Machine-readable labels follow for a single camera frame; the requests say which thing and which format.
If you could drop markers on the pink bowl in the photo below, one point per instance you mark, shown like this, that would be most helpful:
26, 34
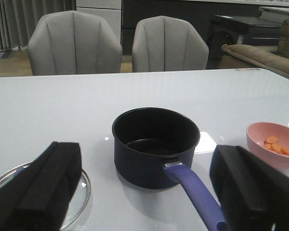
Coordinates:
256, 133

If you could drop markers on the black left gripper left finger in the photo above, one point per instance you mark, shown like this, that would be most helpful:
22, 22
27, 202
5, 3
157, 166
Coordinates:
37, 198

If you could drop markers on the grey upholstered chair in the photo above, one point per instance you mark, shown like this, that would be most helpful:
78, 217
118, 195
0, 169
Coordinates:
163, 43
73, 43

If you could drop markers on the white cabinet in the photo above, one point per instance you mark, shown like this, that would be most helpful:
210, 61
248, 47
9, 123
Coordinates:
110, 10

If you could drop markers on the right grey upholstered chair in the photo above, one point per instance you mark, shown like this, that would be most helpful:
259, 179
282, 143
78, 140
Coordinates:
163, 43

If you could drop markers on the beige sofa cushion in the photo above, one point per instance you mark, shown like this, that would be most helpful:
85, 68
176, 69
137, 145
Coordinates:
275, 59

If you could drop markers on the dark blue saucepan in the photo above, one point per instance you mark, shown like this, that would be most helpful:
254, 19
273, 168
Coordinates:
154, 149

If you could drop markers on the orange ham slices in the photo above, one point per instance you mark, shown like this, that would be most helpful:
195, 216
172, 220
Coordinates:
272, 143

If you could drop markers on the left grey upholstered chair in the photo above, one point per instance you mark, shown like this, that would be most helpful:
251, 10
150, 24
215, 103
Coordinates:
73, 43

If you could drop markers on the glass lid with blue knob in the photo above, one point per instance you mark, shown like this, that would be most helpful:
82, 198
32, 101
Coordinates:
77, 204

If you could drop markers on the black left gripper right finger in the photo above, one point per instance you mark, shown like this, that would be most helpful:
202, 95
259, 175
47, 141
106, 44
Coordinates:
253, 195

